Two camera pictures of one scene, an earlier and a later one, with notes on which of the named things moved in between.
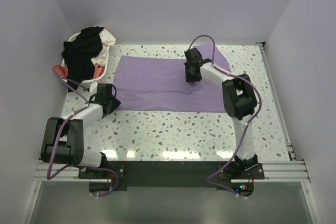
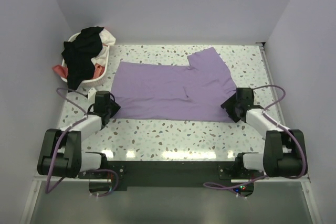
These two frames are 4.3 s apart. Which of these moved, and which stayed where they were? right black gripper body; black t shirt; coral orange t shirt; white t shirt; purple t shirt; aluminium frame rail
Moved: right black gripper body; purple t shirt
Stayed: aluminium frame rail; coral orange t shirt; white t shirt; black t shirt
